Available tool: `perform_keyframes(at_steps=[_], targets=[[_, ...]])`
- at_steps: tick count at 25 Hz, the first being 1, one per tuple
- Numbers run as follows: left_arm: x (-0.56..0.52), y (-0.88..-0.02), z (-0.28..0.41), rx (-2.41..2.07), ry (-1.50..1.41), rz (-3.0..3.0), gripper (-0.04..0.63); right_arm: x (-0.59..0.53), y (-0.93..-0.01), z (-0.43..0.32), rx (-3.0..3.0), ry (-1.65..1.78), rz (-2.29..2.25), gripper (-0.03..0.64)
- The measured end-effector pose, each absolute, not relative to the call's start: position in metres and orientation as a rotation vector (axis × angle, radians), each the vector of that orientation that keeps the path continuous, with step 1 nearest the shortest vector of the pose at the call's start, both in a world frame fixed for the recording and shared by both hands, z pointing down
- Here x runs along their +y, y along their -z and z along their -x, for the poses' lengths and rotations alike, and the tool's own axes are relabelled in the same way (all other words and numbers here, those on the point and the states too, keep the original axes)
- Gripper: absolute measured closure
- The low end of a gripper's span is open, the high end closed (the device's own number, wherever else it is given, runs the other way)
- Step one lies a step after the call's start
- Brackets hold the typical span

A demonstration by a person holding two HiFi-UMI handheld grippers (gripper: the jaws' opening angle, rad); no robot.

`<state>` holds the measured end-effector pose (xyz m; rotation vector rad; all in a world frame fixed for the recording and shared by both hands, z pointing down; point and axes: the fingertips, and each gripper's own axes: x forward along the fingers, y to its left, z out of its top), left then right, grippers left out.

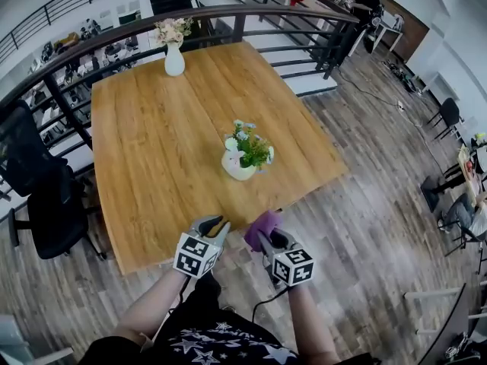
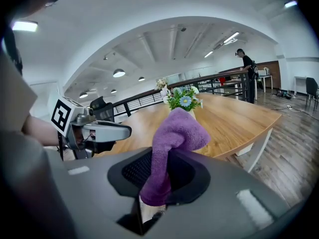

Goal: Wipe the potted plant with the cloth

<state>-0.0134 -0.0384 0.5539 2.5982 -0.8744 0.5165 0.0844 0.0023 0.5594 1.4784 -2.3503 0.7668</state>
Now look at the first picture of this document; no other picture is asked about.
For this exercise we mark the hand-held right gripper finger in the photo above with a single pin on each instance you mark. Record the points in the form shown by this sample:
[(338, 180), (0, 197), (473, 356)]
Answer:
[(296, 243), (265, 245)]

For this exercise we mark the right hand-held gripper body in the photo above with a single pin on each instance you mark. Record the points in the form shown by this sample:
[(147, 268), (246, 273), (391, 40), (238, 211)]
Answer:
[(295, 268)]

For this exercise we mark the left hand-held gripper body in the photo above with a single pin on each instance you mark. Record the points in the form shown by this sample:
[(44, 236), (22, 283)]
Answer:
[(196, 257)]

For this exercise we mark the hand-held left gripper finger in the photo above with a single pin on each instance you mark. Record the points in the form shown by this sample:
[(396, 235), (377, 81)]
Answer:
[(221, 238), (196, 226)]

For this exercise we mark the purple cloth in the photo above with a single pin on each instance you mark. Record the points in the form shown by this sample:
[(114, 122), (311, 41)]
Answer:
[(262, 224)]

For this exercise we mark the small white flower pot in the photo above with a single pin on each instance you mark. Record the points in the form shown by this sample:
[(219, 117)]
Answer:
[(247, 154)]

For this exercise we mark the person's left forearm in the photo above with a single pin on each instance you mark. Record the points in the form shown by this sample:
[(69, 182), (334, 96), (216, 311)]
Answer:
[(148, 310)]

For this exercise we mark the person's right forearm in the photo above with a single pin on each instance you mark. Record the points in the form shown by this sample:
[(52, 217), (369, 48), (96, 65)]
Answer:
[(310, 325)]

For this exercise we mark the person's black star-print shirt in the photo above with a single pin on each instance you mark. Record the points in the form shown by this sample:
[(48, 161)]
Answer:
[(213, 344)]

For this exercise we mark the wooden table white legs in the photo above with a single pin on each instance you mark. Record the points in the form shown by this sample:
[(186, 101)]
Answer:
[(152, 146)]

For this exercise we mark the black flat floor stand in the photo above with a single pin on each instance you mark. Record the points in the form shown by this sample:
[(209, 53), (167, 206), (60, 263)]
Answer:
[(431, 194)]

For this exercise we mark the black mesh office chair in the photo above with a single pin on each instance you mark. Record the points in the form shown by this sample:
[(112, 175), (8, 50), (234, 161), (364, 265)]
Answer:
[(42, 204)]

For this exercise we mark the gray desk white legs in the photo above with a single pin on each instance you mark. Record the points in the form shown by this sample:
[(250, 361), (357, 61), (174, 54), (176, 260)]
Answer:
[(449, 325)]

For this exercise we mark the white vase pink flowers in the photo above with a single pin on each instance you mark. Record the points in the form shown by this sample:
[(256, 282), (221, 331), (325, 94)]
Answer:
[(174, 61)]

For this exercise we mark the black thin-legged chair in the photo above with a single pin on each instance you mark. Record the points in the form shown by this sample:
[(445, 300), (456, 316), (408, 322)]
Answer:
[(466, 240)]

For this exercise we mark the white power strip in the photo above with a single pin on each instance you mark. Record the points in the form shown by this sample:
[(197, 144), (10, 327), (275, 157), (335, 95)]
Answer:
[(400, 106)]

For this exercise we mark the light wooden side table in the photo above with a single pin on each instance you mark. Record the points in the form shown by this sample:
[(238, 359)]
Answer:
[(467, 173)]

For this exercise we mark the black side chair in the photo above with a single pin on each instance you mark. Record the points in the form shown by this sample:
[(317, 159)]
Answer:
[(449, 112)]

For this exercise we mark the black metal railing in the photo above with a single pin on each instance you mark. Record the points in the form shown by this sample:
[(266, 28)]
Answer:
[(152, 23), (57, 6)]

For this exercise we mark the small white table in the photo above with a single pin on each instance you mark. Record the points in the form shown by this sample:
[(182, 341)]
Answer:
[(388, 32)]

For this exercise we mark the white furniture frame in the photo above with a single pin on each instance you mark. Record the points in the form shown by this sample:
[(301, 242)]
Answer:
[(23, 348)]

